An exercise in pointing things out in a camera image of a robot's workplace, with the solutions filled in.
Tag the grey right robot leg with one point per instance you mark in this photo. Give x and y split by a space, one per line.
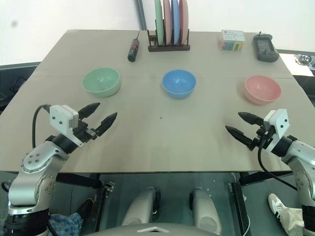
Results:
204 211

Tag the blue plate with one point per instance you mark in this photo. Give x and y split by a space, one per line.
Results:
175 22

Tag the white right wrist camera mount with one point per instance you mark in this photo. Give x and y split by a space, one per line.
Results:
279 121

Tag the grey left robot leg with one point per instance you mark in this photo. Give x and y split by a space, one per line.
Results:
140 206

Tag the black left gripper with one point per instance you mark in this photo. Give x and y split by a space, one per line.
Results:
82 131

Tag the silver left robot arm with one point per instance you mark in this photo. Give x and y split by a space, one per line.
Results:
37 157

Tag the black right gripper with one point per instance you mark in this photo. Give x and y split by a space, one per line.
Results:
262 137

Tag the blue bowl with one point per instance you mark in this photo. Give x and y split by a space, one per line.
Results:
179 84

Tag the beige trouser leg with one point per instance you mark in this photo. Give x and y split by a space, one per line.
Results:
292 220

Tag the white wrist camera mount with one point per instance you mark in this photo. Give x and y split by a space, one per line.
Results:
279 121
60 117

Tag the grey robot leg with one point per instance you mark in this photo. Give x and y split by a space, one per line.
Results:
140 206
204 211

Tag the green plate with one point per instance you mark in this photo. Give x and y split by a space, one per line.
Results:
159 22

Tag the white striped sneaker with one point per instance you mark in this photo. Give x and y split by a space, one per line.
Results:
276 205

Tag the blue plaid trouser leg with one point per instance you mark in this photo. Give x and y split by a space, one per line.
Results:
65 225

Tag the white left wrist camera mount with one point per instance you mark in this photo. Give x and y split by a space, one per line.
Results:
60 117

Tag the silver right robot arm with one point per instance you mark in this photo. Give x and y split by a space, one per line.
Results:
301 157

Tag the dark wooden plate rack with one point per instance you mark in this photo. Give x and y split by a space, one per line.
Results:
169 48

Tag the green bowl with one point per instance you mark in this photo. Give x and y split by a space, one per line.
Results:
101 82

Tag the pink plate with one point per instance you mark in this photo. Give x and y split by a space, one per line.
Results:
167 22
184 22

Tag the black handheld device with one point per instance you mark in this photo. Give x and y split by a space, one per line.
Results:
265 48

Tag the black red screwdriver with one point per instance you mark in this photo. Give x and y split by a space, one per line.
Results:
133 49

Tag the clear box of coloured clips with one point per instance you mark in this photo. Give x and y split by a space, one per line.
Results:
231 41

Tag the dark wall post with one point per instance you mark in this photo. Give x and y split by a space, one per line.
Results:
142 14

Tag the grey robot torso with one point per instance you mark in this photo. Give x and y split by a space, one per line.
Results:
152 231

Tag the black table frame leg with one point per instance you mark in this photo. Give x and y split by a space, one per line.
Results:
240 209
103 204

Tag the black shoe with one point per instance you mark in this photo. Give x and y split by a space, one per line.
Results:
85 209

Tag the red bowl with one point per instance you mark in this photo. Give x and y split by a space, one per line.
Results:
262 89

